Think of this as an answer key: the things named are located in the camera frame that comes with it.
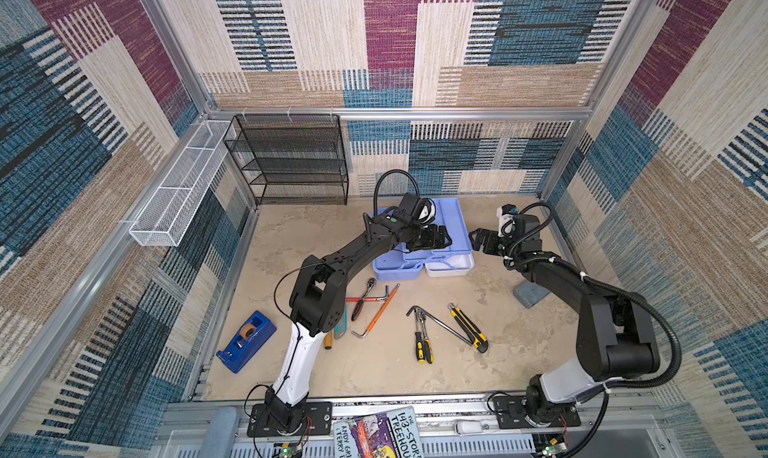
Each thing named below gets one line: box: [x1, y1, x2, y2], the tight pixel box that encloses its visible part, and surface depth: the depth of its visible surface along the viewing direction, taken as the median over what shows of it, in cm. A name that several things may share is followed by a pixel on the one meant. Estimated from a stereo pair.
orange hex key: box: [351, 283, 401, 339], surface depth 93 cm
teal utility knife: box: [334, 308, 348, 340], surface depth 89 cm
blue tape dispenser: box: [216, 310, 277, 374], surface depth 83 cm
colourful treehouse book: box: [334, 406, 424, 458], surface depth 70 cm
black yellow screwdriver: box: [414, 309, 426, 364], surface depth 85 cm
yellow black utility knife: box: [447, 302, 489, 353], surface depth 88 cm
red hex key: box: [346, 285, 389, 302], surface depth 96 cm
